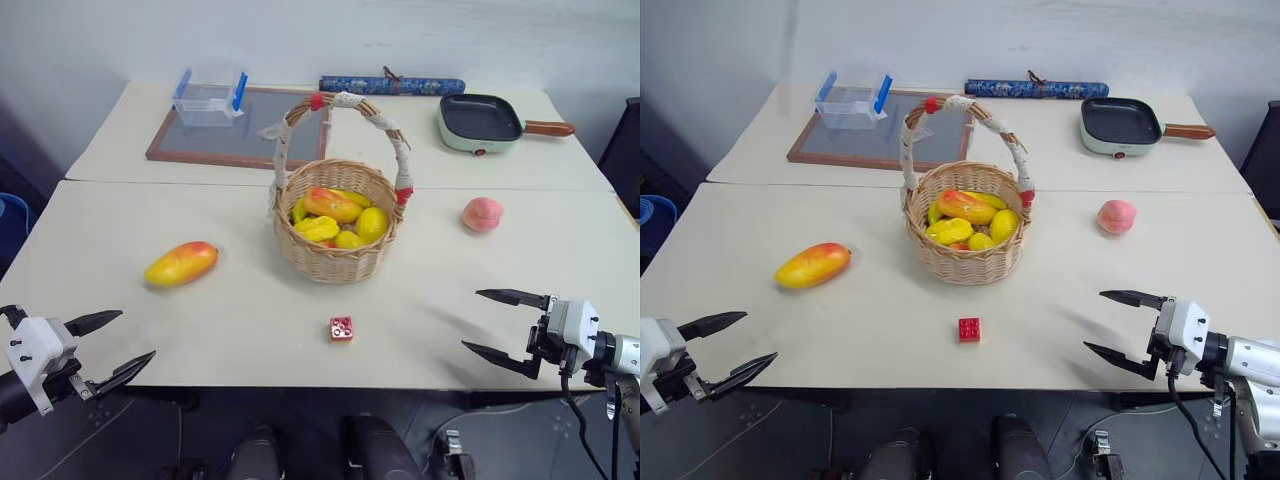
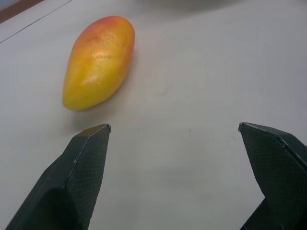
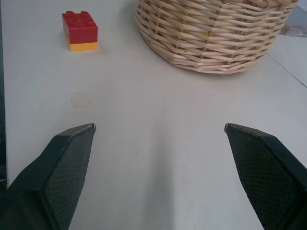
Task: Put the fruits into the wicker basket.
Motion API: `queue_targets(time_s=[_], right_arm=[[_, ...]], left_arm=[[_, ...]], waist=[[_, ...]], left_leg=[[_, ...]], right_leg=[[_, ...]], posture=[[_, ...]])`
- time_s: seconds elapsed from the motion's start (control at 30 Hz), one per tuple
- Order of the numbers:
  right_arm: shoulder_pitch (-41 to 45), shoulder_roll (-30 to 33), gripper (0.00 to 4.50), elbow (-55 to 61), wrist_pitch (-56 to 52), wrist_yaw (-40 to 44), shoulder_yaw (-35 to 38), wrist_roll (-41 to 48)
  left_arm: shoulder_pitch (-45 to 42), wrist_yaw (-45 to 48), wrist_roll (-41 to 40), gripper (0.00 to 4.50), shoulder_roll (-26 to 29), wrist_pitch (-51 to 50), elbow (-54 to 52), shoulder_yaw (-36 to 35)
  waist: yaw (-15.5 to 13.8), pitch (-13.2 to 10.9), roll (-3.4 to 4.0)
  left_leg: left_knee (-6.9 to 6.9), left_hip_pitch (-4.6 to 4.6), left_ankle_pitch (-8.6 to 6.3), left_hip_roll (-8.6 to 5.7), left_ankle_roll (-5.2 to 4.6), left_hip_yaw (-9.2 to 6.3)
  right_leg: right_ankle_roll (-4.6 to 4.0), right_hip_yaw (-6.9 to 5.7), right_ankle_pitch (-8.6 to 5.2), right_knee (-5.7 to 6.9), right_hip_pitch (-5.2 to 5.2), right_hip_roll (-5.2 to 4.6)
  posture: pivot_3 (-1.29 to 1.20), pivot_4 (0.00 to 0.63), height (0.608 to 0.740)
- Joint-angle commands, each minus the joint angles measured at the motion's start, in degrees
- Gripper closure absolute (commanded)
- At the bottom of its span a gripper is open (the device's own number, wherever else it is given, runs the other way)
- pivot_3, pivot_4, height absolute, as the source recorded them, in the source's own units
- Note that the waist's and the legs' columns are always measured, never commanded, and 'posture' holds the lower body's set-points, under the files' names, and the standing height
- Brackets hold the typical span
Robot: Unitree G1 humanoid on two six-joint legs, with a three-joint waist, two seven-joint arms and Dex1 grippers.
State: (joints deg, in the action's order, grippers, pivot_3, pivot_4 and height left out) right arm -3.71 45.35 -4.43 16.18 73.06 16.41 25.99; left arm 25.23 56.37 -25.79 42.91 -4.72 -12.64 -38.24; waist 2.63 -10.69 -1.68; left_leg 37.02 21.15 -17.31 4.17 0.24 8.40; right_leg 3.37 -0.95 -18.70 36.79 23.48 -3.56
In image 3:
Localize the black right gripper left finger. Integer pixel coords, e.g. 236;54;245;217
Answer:
0;123;96;230

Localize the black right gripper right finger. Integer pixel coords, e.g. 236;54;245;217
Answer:
224;123;307;230

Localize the woven wicker basket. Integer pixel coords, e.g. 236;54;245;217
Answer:
135;0;299;75

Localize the red and yellow toy brick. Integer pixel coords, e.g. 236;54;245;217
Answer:
61;11;99;52

